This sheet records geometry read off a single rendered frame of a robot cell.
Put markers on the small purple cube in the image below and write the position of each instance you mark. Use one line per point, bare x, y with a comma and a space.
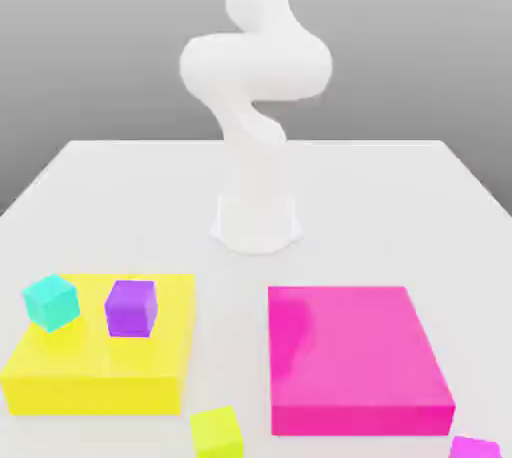
131, 309

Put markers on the small lime cube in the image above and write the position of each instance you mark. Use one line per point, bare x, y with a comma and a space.
216, 434

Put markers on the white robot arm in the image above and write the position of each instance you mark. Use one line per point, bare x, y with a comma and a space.
256, 66

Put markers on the large pink box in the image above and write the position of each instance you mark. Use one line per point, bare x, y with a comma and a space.
352, 354

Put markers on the small turquoise cube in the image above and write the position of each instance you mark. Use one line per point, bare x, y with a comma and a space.
51, 303

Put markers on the small magenta cube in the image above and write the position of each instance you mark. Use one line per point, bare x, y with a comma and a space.
474, 449

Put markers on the large yellow box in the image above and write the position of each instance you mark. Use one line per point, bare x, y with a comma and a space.
100, 378

